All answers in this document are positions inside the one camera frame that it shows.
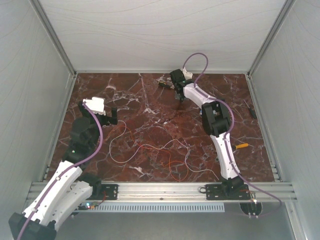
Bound white wire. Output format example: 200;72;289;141
109;120;220;183

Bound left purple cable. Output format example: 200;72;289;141
15;101;105;240

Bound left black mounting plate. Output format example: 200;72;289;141
97;184;119;201

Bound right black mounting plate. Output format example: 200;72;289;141
198;184;251;201

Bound black screwdriver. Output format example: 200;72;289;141
244;100;257;119

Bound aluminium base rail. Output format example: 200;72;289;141
27;181;297;203

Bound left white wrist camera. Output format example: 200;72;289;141
82;96;106;116

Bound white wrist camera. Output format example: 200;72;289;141
82;96;106;116
181;67;193;80

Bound orange wire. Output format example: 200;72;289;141
107;124;190;183

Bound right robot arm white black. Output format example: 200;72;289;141
170;69;251;200

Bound black mounting plate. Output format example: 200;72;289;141
97;184;119;201
198;184;251;201

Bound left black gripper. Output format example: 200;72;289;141
80;101;118;148

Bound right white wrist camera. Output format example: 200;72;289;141
181;67;193;80

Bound yellow handled tool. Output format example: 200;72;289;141
232;143;249;151

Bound grey slotted cable duct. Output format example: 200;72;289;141
74;202;225;213

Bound black zip tie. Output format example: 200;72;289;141
163;100;184;124

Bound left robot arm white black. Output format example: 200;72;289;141
8;97;118;240

